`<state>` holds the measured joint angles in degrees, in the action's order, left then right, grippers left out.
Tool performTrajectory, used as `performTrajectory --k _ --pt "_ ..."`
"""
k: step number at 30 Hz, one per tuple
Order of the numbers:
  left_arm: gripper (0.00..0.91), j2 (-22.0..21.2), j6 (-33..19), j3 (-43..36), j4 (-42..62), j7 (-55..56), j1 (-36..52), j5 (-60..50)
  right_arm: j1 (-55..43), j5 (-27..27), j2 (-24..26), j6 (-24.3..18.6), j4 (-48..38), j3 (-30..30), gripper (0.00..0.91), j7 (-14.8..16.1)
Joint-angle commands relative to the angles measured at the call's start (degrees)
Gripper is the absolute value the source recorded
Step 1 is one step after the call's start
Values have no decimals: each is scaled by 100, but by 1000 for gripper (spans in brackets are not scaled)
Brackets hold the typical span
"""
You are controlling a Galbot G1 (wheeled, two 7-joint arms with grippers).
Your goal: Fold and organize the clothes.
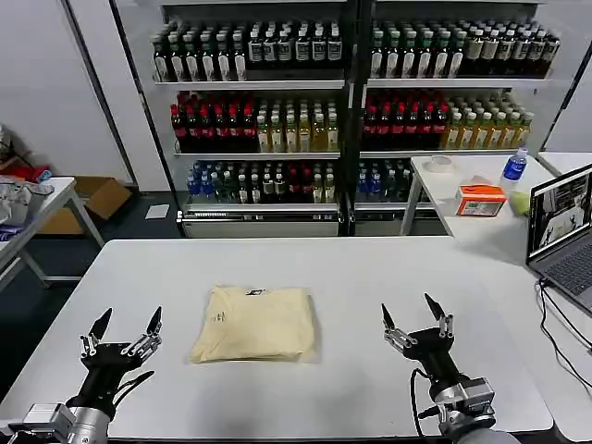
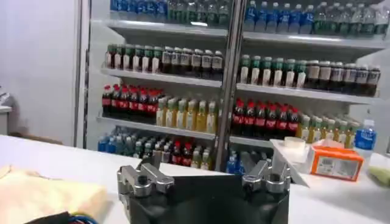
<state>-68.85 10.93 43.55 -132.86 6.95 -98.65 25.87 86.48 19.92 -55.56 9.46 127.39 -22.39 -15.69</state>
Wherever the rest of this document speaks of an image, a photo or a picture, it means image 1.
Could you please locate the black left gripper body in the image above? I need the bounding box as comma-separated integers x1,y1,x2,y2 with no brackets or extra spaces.
68,341,154,413

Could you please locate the red bag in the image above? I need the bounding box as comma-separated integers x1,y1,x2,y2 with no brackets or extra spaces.
0,161,55,184

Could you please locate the grey plastic bag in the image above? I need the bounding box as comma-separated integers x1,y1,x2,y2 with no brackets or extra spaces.
0,179,55,224

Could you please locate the white tape roll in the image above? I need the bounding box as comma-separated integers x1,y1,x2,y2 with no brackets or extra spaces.
424,155,453,174

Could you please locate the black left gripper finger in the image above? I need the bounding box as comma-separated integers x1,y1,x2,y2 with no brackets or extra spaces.
79,307,114,360
120,305,164,357

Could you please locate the brown cardboard box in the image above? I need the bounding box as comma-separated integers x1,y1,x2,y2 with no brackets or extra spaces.
39,176,133,236

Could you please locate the blue label water bottle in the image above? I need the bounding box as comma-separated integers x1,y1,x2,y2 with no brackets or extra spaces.
500,147,529,193

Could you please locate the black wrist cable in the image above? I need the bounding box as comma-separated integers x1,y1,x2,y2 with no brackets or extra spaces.
112,369,156,409
409,367,446,438

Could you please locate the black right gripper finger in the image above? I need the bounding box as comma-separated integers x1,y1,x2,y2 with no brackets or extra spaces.
424,292,455,338
380,303,417,348

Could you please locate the white table with bare top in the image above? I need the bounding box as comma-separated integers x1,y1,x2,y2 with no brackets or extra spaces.
536,151,592,177

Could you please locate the grey open laptop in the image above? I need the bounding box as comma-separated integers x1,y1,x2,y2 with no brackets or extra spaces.
525,162,592,316

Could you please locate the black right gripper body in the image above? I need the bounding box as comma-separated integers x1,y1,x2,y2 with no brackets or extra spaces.
401,326,463,388

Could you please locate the white side table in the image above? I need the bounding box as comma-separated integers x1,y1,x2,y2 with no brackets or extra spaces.
400,154,563,267

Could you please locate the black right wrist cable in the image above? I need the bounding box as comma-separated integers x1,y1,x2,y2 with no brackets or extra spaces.
409,367,446,438

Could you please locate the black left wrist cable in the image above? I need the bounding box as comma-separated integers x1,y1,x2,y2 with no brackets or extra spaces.
112,369,156,409

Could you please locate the cream yellow shirt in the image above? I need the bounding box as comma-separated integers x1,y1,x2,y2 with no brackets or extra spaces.
188,285,322,365

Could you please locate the orange tissue box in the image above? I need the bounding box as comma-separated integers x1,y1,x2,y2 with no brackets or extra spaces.
455,177,508,217

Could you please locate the shelf rack full of bottles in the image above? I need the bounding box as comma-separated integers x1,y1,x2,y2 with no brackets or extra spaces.
150,0,563,238

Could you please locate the grey cluttered side table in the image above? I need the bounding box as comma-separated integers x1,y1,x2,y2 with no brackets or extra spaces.
0,177,105,293

